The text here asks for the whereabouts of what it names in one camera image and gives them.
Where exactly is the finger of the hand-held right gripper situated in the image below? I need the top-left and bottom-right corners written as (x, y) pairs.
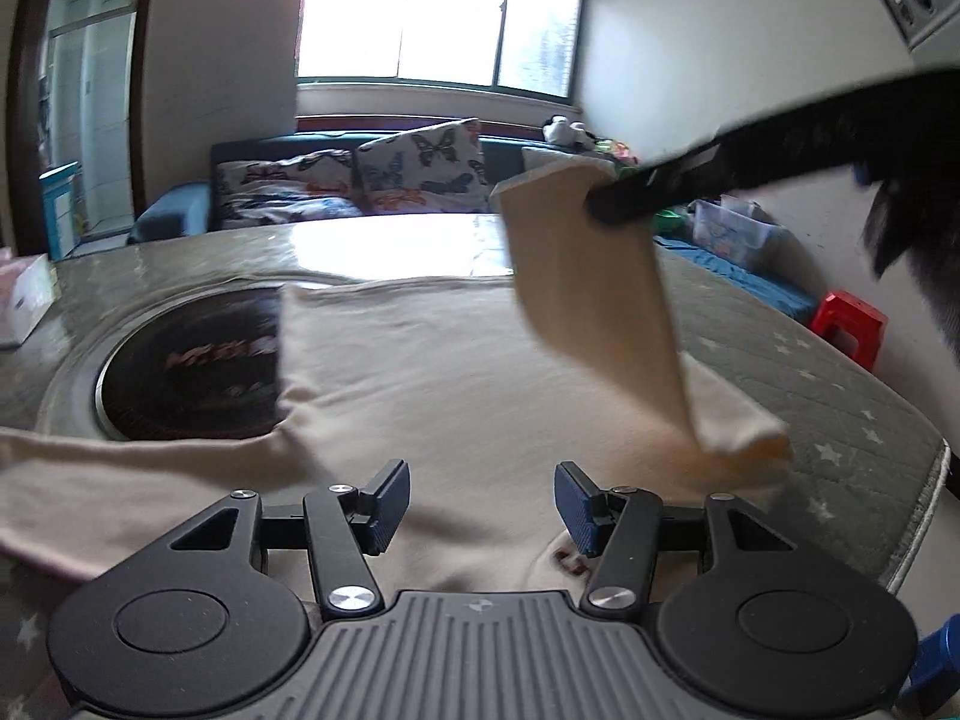
top-left (583, 136), bottom-right (732, 226)

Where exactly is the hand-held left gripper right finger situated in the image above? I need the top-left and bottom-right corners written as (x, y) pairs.
top-left (553, 461), bottom-right (807, 620)

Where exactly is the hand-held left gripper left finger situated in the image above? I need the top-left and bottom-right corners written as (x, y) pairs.
top-left (161, 459), bottom-right (412, 620)

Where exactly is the cream sweater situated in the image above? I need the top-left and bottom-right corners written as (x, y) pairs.
top-left (0, 161), bottom-right (796, 593)

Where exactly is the clear plastic storage box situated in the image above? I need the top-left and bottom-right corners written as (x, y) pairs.
top-left (690, 199), bottom-right (777, 271)

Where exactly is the panda plush toy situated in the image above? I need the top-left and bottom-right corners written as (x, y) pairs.
top-left (541, 115), bottom-right (593, 151)

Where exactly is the grey white pillow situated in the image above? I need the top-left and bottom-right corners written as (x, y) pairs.
top-left (521, 146), bottom-right (616, 181)

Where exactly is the red plastic stool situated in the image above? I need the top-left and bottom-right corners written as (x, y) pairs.
top-left (810, 290), bottom-right (890, 372)

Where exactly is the butterfly print pillow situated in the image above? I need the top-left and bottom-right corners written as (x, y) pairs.
top-left (217, 150), bottom-right (361, 230)
top-left (355, 120), bottom-right (492, 217)

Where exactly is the round black induction cooktop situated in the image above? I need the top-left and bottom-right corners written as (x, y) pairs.
top-left (94, 289), bottom-right (290, 443)

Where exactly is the window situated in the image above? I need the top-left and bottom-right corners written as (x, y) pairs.
top-left (296, 0), bottom-right (586, 98)

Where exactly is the blue corner sofa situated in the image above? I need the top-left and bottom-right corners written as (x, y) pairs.
top-left (127, 133), bottom-right (818, 331)

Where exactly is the blue plastic object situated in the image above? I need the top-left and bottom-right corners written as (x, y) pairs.
top-left (896, 626), bottom-right (960, 717)

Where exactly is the white textured tissue box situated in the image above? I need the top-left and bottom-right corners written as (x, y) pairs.
top-left (0, 253), bottom-right (57, 347)

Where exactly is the blue white small cabinet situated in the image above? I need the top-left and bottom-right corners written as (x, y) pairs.
top-left (39, 161), bottom-right (85, 260)

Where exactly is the dark wooden door frame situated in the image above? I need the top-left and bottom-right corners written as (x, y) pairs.
top-left (11, 0), bottom-right (162, 260)

